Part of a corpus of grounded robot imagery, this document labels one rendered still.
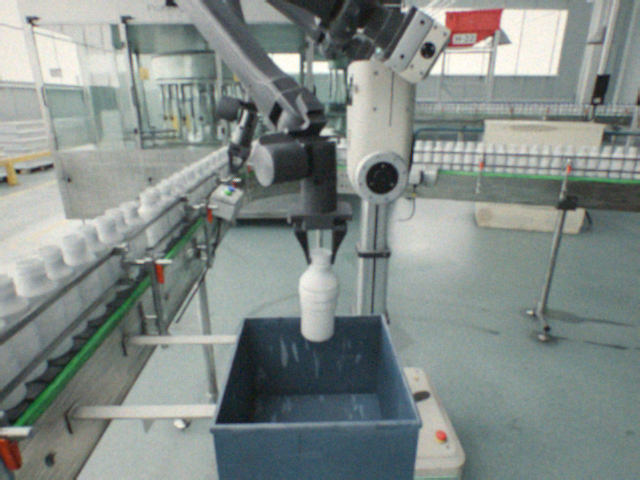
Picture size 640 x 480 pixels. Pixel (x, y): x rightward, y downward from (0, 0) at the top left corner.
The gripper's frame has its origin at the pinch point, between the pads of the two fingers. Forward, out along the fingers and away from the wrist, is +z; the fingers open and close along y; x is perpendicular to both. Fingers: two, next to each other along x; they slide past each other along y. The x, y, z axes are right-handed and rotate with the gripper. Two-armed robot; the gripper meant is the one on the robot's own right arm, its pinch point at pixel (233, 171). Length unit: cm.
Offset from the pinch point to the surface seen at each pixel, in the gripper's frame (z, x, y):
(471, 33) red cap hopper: -221, 233, -577
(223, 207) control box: 11.2, 0.7, 4.0
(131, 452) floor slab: 129, -8, 0
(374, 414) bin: 29, 51, 57
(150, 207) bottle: 11.3, -15.3, 23.8
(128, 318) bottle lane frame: 25, -6, 53
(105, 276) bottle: 17, -12, 53
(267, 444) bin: 19, 26, 81
